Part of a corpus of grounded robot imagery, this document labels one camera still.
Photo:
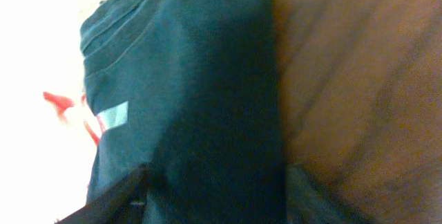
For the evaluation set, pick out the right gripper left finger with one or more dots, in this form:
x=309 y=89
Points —
x=123 y=203

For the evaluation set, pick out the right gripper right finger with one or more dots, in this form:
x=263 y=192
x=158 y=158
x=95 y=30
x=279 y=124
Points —
x=309 y=203

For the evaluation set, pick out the navy garment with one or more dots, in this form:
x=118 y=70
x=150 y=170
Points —
x=187 y=90

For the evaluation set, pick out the coral pink printed shirt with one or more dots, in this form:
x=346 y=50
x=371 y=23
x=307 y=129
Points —
x=70 y=111

